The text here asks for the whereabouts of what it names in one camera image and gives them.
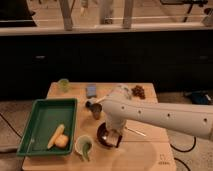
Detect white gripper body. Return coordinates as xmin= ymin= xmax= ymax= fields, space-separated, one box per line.
xmin=106 ymin=124 xmax=125 ymax=147

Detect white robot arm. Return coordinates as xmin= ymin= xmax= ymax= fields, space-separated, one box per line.
xmin=101 ymin=85 xmax=213 ymax=141

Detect purple bowl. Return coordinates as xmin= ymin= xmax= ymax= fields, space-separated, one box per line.
xmin=96 ymin=123 xmax=113 ymax=148

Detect blue eraser block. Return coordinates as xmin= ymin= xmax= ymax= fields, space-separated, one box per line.
xmin=86 ymin=84 xmax=97 ymax=98

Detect metal cup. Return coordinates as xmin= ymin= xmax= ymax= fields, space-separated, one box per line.
xmin=85 ymin=101 xmax=102 ymax=120

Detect orange fruit toy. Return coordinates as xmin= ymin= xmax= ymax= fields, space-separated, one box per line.
xmin=55 ymin=134 xmax=69 ymax=148

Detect yellow banana toy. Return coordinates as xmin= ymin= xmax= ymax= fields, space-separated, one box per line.
xmin=47 ymin=124 xmax=65 ymax=149

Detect green translucent cup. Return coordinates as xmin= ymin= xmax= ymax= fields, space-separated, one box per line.
xmin=58 ymin=78 xmax=69 ymax=92

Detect green plastic tray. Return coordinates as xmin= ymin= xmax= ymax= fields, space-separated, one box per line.
xmin=17 ymin=98 xmax=77 ymax=156

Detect blue object on floor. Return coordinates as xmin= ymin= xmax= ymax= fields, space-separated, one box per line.
xmin=184 ymin=92 xmax=211 ymax=105

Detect black cable on floor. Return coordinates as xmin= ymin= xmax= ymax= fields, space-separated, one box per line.
xmin=169 ymin=135 xmax=198 ymax=171

